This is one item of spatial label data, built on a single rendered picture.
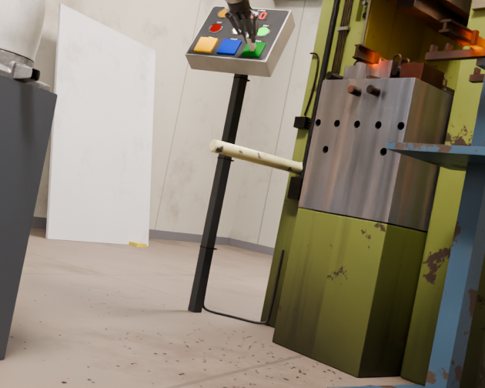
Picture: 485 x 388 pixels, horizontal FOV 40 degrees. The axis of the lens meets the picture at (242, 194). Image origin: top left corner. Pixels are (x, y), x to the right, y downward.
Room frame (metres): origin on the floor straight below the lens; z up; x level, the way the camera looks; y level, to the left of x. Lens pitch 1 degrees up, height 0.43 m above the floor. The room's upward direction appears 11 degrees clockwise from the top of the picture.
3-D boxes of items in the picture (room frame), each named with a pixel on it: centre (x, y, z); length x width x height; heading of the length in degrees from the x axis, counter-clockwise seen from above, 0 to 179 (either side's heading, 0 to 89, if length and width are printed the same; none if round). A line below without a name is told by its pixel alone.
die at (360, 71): (2.33, -0.49, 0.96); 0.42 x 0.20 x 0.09; 131
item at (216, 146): (2.39, -0.03, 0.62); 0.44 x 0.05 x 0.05; 131
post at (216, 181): (2.56, 0.09, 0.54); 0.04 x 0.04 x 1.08; 41
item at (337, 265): (2.29, -0.53, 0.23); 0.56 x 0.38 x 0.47; 131
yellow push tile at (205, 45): (2.49, 0.24, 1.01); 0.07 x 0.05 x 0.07; 66
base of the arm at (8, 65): (1.42, 0.56, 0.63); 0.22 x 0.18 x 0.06; 60
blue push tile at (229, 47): (2.45, 0.15, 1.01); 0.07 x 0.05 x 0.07; 66
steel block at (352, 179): (2.29, -0.53, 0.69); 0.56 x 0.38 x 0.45; 131
